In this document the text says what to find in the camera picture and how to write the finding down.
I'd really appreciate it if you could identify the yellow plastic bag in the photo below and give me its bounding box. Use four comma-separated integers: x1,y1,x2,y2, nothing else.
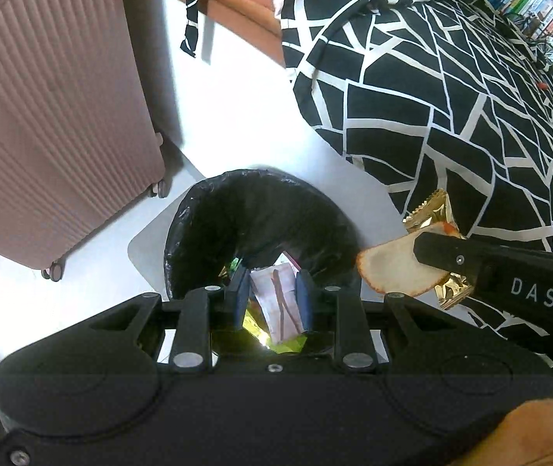
243,311,307,355

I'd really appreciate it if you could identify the black white geometric cloth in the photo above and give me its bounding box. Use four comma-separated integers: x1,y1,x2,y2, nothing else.
280,0,553,389

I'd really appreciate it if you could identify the pink ribbed suitcase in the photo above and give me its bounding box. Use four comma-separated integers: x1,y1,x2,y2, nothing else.
0,0,165,282

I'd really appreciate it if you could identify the black lined trash bin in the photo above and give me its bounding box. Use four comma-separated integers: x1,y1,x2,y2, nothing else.
163,167,363,356

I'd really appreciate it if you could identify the gold foil wrapper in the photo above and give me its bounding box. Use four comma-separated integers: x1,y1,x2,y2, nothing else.
403,190,475,310

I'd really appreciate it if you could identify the left hand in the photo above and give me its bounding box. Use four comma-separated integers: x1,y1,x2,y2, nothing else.
452,400,553,465

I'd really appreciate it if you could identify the pink grey snack wrapper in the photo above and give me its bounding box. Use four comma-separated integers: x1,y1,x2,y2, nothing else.
250,262,305,344

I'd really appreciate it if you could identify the orange rimmed white wrapper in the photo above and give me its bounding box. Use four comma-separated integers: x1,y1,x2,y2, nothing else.
355,222,463,297

